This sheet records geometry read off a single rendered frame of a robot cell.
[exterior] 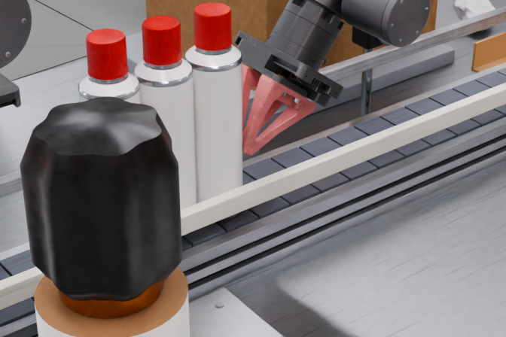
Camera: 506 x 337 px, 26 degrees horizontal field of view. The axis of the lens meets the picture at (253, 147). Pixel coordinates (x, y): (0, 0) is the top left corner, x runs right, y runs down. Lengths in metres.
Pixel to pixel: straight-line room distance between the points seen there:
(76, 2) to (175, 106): 2.99
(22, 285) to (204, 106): 0.22
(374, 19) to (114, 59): 0.23
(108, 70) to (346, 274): 0.31
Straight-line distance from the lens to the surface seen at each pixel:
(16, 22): 0.68
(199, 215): 0.99
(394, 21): 0.98
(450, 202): 1.18
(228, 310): 0.93
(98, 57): 0.91
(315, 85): 1.03
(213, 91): 0.97
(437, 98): 1.28
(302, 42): 1.02
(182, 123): 0.96
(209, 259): 1.01
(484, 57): 1.47
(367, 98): 1.28
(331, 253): 1.08
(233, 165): 1.01
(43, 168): 0.57
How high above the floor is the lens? 1.45
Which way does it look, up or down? 30 degrees down
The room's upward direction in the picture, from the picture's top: straight up
